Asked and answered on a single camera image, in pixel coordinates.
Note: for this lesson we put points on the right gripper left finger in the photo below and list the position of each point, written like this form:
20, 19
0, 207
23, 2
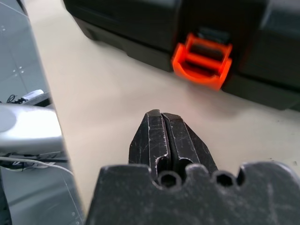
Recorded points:
152, 138

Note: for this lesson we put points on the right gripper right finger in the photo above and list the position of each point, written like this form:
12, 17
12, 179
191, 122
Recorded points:
185, 140

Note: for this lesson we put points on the black plastic tool case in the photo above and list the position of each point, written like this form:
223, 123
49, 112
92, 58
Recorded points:
131, 21

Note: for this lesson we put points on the orange case latch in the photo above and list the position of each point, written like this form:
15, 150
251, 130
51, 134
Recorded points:
199, 79

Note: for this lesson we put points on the silver robot body part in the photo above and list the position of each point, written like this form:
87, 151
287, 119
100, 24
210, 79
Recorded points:
28, 126

